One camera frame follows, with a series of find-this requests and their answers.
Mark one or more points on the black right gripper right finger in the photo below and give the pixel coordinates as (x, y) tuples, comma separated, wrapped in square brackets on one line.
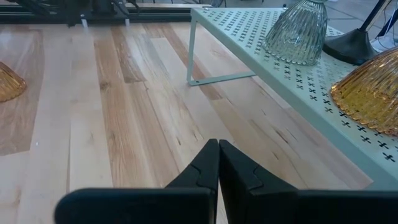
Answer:
[(264, 202)]

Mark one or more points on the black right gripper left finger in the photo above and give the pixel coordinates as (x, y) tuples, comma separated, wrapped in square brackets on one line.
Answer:
[(192, 199)]

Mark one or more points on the amber ribbed glass candle holder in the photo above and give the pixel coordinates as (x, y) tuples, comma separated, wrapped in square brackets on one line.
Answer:
[(370, 93), (9, 82)]

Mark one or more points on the clear ribbed glass candle holder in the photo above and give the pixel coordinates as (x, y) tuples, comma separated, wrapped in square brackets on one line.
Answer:
[(298, 34)]

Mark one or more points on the medium black candlestick holder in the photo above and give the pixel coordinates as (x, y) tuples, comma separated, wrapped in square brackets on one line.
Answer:
[(351, 46)]

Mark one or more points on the mint green perforated metal shelf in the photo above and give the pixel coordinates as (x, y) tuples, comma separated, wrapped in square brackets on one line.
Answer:
[(248, 40)]

